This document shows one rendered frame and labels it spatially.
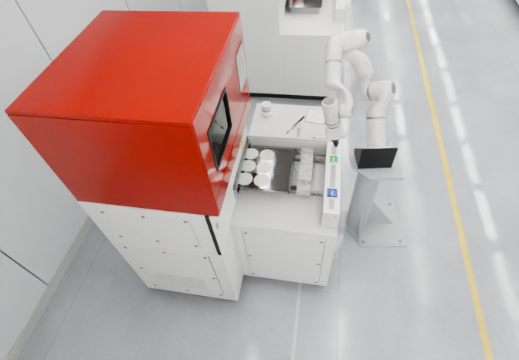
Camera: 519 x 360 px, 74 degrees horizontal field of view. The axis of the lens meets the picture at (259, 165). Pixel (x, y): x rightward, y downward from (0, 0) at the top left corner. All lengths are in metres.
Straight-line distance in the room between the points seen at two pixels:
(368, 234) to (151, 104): 2.19
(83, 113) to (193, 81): 0.42
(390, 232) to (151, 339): 2.01
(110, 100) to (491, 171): 3.32
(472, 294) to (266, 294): 1.49
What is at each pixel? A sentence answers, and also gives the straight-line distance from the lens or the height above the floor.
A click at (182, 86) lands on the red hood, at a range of 1.38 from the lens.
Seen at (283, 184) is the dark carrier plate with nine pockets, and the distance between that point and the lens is 2.13.
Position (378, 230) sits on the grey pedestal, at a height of 0.01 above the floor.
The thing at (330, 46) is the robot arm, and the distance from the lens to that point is 1.97.
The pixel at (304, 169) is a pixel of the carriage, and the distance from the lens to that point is 2.23.
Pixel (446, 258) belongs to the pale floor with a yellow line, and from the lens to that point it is 3.12.
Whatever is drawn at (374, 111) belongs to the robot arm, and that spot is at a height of 1.14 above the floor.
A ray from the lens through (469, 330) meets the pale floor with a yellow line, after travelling 2.95.
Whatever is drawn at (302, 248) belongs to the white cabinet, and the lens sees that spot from 2.20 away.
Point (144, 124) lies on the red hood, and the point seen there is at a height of 1.80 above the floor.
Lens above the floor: 2.59
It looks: 49 degrees down
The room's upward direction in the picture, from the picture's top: 6 degrees counter-clockwise
